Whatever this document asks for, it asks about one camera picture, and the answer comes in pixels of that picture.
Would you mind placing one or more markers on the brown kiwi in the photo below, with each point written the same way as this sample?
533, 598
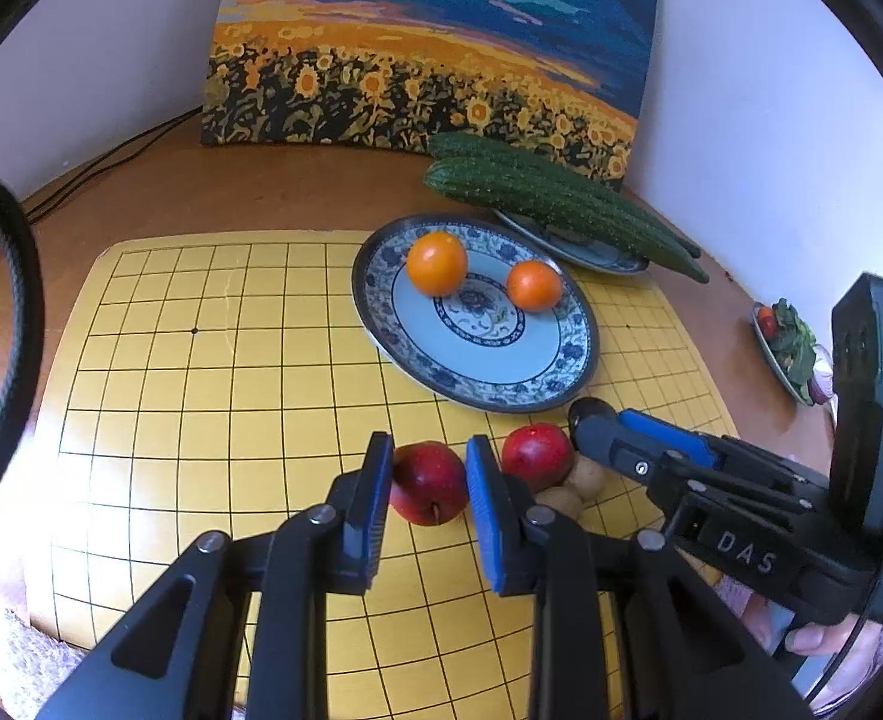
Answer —
586, 478
562, 499

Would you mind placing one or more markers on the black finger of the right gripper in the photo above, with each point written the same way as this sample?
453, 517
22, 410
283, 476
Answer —
631, 444

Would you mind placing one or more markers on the person's hand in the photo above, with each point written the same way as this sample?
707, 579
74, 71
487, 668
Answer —
857, 667

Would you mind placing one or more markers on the yellow go board mat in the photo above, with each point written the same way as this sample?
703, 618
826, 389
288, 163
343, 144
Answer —
222, 382

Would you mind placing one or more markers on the red apple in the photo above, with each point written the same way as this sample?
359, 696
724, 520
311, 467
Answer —
429, 484
540, 454

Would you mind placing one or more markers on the brown kiwi back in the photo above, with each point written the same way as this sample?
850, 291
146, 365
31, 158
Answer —
586, 478

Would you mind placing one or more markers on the black camera box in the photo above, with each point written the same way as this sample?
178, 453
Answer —
856, 473

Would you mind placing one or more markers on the front green cucumber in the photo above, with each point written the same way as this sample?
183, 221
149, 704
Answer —
496, 187

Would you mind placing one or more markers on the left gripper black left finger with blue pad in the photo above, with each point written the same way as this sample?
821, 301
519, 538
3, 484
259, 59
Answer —
176, 653

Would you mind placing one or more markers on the blue white porcelain plate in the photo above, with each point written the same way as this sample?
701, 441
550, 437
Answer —
475, 347

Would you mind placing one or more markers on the small orange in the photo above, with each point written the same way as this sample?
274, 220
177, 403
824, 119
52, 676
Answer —
534, 286

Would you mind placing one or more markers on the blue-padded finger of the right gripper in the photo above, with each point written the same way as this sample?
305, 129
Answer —
693, 445

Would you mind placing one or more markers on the large orange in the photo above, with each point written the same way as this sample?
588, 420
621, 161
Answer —
437, 264

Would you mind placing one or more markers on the dark purple plum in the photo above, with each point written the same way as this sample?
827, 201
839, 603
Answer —
588, 408

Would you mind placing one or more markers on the brown kiwi front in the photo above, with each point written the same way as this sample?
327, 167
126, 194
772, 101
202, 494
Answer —
562, 499

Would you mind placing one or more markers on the green cucumber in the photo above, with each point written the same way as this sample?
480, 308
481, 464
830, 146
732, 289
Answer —
496, 187
450, 144

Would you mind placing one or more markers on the salad dish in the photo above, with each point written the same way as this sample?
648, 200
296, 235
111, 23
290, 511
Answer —
800, 363

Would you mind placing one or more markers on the back green cucumber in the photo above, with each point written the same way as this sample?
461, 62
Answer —
450, 144

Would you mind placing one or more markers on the sunflower field painting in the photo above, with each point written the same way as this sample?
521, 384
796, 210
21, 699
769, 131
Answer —
562, 78

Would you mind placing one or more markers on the small blue white plate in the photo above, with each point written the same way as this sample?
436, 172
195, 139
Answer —
576, 249

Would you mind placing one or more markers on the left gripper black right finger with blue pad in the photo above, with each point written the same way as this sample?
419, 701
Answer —
622, 627

